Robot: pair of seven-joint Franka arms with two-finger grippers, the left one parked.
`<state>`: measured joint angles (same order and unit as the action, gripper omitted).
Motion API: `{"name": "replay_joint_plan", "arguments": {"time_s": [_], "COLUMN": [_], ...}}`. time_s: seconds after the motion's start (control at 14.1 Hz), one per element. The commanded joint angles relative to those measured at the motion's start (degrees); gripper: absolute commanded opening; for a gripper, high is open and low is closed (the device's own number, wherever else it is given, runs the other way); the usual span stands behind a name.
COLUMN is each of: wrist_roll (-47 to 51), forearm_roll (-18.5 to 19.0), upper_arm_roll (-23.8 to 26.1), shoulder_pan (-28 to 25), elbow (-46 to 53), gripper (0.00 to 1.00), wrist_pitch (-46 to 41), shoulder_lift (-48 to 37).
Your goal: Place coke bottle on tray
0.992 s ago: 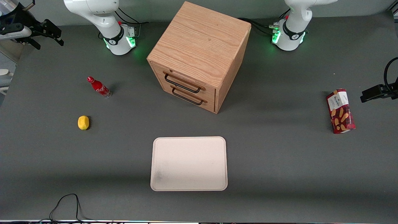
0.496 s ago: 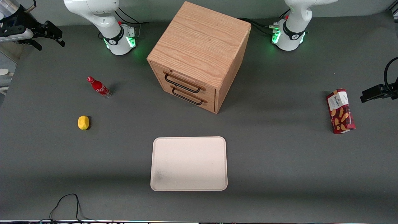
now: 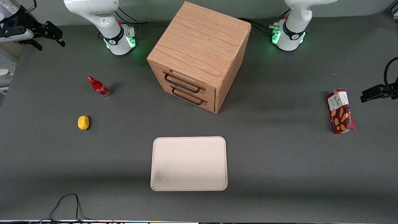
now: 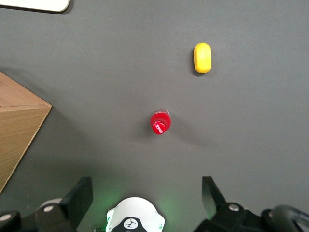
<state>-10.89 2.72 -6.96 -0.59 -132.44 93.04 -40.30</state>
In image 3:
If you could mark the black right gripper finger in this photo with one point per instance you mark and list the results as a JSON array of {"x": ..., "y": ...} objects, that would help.
[
  {"x": 54, "y": 32},
  {"x": 34, "y": 44}
]

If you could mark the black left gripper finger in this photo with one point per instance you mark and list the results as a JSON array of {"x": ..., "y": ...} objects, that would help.
[{"x": 373, "y": 92}]

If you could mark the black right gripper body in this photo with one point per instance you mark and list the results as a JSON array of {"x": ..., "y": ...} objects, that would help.
[{"x": 27, "y": 21}]

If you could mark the red coke bottle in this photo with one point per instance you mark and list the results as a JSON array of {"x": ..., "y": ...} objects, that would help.
[{"x": 100, "y": 88}]

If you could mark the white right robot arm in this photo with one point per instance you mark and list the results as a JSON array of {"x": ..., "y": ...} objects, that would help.
[{"x": 102, "y": 18}]

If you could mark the beige plastic tray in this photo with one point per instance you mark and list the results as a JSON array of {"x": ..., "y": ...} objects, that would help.
[{"x": 188, "y": 163}]

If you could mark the beige chair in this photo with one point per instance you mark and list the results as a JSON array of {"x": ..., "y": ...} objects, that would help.
[{"x": 11, "y": 51}]

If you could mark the red cookie box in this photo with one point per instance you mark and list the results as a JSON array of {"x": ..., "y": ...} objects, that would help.
[{"x": 340, "y": 111}]

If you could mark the white chair base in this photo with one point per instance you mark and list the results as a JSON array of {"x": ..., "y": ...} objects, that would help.
[{"x": 4, "y": 81}]

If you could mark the yellow lemon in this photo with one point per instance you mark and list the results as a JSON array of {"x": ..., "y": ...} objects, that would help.
[{"x": 83, "y": 122}]

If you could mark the wooden drawer front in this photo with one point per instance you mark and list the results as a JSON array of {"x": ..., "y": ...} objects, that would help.
[
  {"x": 189, "y": 82},
  {"x": 199, "y": 104}
]

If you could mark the wooden drawer cabinet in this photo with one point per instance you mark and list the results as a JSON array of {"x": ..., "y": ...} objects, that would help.
[{"x": 202, "y": 43}]

